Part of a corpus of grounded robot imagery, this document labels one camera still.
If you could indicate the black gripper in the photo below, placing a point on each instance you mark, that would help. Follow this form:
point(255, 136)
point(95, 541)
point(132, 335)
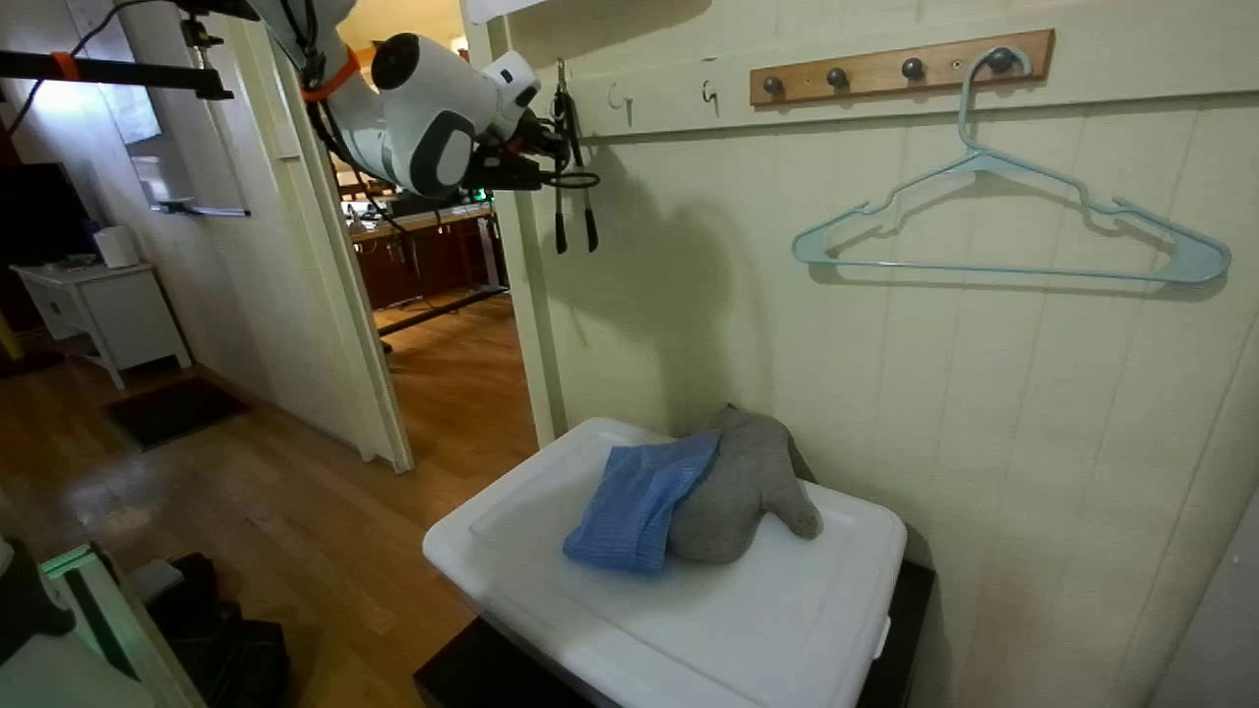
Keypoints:
point(517, 162)

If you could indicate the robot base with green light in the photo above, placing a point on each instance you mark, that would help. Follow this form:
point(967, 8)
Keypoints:
point(75, 638)

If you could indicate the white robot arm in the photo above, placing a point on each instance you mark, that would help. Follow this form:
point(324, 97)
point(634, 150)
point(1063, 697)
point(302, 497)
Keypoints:
point(416, 111)

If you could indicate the wooden kitchen counter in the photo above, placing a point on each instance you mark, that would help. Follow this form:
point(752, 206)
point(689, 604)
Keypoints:
point(428, 254)

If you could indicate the blue cloth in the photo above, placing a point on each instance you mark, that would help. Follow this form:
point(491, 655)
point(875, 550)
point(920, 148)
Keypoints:
point(638, 494)

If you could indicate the grey oven mitt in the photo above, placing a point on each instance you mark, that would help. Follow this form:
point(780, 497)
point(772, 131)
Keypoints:
point(752, 472)

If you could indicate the white side cabinet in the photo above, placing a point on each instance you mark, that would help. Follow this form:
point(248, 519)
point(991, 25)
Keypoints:
point(107, 316)

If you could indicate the dark floor mat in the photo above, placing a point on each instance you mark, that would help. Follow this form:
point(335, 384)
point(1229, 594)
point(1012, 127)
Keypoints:
point(172, 409)

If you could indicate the light blue plastic hanger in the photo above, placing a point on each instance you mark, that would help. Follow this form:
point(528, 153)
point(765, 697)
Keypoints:
point(1001, 219)

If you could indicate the white wall hook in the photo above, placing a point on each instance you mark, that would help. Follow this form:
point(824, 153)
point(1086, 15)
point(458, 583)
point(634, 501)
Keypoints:
point(625, 106)
point(711, 86)

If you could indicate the wooden coat peg rail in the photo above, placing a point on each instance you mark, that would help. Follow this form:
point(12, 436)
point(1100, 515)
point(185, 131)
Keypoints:
point(928, 69)

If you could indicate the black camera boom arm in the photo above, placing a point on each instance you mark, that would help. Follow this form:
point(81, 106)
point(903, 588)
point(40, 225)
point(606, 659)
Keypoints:
point(66, 69)

